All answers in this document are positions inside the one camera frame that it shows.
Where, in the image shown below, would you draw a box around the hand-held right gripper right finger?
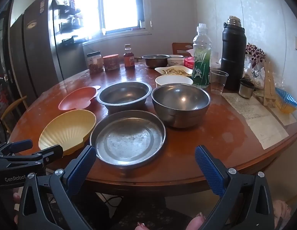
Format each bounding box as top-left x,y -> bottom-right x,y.
195,145 -> 275,230

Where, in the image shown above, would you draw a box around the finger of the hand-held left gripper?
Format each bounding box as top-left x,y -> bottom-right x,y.
0,145 -> 64,168
0,139 -> 33,158

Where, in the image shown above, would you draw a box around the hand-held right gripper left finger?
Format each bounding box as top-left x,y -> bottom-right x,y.
18,145 -> 97,230

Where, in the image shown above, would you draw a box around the yellow shell-shaped plate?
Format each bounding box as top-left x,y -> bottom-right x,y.
38,109 -> 97,156

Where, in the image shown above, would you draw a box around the round steel pan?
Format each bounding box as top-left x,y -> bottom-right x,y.
90,110 -> 167,170

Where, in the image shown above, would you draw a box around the pink apple-shaped plate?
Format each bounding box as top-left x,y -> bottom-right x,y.
58,85 -> 101,111

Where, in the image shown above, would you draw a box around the deep steel bowl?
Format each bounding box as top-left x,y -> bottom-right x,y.
151,84 -> 211,128

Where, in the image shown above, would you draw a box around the wide-rim steel bowl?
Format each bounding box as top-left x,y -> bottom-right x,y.
96,81 -> 152,113

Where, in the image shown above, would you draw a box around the cream bowl with handle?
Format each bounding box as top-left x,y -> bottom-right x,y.
155,75 -> 194,88

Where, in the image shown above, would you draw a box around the person's left hand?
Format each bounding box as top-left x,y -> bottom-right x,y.
13,192 -> 20,224

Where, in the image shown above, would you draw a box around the paper sheets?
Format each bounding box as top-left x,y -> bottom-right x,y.
222,92 -> 289,150

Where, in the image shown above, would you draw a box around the steel thermos lid cup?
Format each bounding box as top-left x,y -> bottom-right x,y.
239,80 -> 255,99

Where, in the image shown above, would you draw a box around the clear plastic cup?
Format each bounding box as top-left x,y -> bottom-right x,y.
210,70 -> 229,94

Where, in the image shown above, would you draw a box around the clear jar with black lid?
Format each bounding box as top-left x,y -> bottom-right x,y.
87,51 -> 104,74

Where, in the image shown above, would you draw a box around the grey refrigerator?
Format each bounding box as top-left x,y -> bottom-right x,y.
8,0 -> 67,101

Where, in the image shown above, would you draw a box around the jar with red lid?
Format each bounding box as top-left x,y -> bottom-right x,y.
103,54 -> 120,72

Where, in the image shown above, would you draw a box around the white dish with food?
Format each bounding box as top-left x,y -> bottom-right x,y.
154,65 -> 194,77

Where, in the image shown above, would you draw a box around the wooden stand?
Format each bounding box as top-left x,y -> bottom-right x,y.
262,60 -> 277,108

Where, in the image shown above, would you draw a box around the clear plastic bag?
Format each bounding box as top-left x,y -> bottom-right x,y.
242,61 -> 266,89

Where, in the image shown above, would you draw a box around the green plastic bottle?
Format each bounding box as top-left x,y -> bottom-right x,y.
192,23 -> 212,88

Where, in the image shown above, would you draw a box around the red tissue pack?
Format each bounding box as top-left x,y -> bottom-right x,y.
183,49 -> 196,69

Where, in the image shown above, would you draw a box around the black tray shelf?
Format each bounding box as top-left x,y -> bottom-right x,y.
62,35 -> 83,46

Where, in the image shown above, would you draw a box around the white printed ceramic bowl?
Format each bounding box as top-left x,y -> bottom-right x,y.
167,55 -> 185,67

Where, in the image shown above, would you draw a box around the brown sauce bottle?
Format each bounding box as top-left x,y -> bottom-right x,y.
123,44 -> 136,70

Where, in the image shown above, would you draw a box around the black thermos flask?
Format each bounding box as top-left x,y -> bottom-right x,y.
220,16 -> 247,91

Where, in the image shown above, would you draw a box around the small steel bowl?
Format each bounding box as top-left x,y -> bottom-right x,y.
141,54 -> 171,69

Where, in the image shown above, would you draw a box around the wooden chair with cutout back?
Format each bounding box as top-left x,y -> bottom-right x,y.
172,42 -> 194,56

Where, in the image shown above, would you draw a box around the dark red flower bouquet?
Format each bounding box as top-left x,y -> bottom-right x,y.
245,43 -> 266,64

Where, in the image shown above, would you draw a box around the black fridge side racks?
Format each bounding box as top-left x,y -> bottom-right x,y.
53,0 -> 83,33

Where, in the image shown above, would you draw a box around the window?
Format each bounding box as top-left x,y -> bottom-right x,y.
60,0 -> 154,39

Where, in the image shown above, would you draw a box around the black cable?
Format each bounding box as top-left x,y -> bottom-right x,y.
98,192 -> 125,208

